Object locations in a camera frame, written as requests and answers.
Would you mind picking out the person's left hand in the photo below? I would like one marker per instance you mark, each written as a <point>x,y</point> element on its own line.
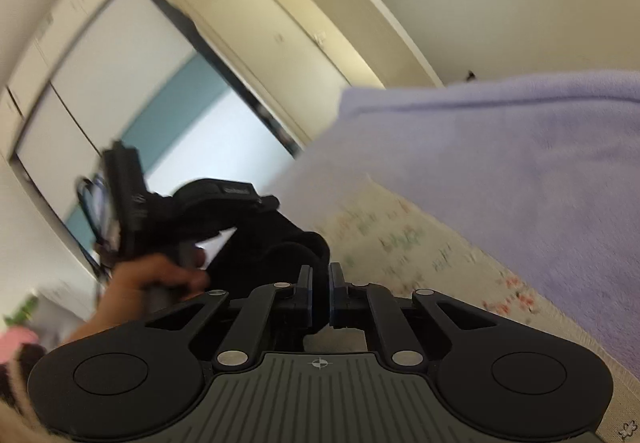
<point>145,280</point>

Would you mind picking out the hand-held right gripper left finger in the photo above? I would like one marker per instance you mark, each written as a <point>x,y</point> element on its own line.
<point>305,295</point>

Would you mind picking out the cream hallway door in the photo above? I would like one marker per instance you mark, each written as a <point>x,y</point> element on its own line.
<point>320,48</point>

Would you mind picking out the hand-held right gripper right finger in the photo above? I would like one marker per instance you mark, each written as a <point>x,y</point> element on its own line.
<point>336,295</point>

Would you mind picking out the grey padded headboard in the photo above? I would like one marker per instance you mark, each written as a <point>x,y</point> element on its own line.
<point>57,318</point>

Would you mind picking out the person's left forearm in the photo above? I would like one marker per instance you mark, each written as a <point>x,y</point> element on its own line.
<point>87,327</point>

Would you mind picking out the white and teal sliding wardrobe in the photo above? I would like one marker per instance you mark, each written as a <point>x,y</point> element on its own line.
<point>130,73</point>

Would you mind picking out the purple bed sheet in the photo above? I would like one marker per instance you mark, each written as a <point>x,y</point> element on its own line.
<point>500,163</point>

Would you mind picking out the pink pillow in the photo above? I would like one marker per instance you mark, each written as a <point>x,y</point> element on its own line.
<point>17,344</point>

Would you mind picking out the green plush toy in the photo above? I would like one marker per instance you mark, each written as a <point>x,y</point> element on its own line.
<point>22,310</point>

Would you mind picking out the floral bed mat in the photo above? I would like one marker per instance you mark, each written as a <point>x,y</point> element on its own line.
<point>430,253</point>

